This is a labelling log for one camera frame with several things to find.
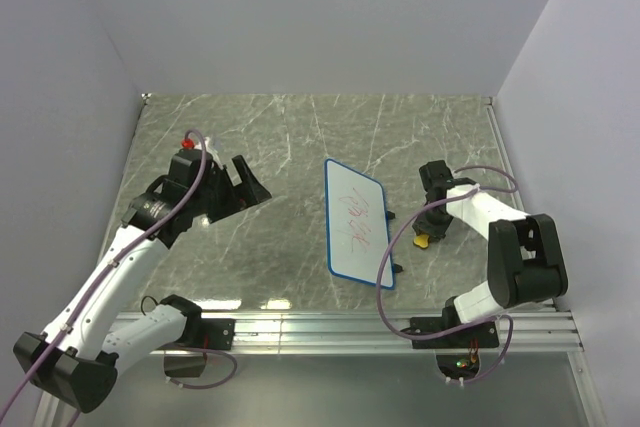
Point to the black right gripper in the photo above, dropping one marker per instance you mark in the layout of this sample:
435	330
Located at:
436	232

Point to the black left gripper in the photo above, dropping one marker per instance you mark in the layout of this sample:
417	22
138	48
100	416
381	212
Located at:
249	193

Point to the yellow whiteboard eraser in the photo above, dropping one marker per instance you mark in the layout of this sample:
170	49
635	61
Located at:
421	241

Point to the blue-framed whiteboard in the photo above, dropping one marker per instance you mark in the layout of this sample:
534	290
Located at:
357	226

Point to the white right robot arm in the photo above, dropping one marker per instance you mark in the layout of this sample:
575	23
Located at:
525	263

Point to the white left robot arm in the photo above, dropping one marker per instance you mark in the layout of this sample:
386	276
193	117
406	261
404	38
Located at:
78	356

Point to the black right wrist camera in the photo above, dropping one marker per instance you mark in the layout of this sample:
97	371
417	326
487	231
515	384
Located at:
434	173

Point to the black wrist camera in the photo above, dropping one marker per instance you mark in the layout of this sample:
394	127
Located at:
434	173
184	167

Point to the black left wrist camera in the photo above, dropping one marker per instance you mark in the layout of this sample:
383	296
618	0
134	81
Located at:
184	167

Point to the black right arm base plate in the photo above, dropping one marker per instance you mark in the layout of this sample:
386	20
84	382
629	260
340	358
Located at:
483	335

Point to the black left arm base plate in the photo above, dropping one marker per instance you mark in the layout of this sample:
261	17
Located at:
214	334

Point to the aluminium front rail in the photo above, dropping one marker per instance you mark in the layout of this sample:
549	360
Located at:
347	369

